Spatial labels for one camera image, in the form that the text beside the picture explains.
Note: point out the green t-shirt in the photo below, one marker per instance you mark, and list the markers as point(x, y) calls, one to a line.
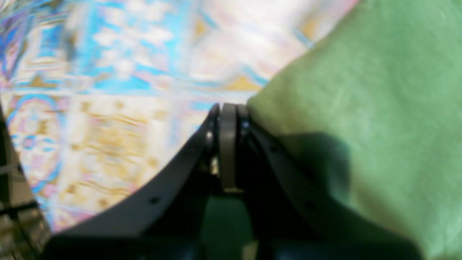
point(382, 76)

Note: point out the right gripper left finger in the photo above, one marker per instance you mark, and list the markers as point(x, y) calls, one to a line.
point(161, 221)

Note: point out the patterned tablecloth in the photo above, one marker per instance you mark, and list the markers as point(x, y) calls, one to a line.
point(98, 95)

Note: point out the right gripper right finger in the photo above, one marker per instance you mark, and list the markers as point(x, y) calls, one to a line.
point(294, 218)

